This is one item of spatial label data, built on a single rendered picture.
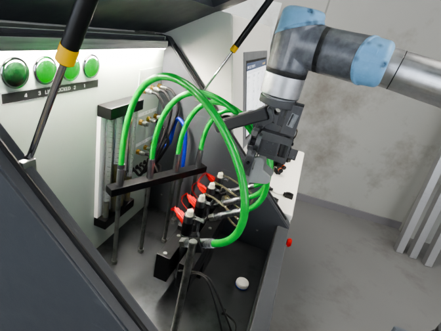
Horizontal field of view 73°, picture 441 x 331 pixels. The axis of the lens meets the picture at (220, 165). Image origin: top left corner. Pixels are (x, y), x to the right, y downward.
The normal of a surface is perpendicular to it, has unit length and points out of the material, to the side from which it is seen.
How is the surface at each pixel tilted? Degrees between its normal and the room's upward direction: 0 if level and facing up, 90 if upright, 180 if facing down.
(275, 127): 90
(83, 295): 90
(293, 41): 87
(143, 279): 0
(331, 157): 90
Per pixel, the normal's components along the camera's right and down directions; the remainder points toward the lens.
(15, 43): 0.93, 0.31
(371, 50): -0.31, -0.08
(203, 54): -0.31, 0.36
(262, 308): 0.21, -0.88
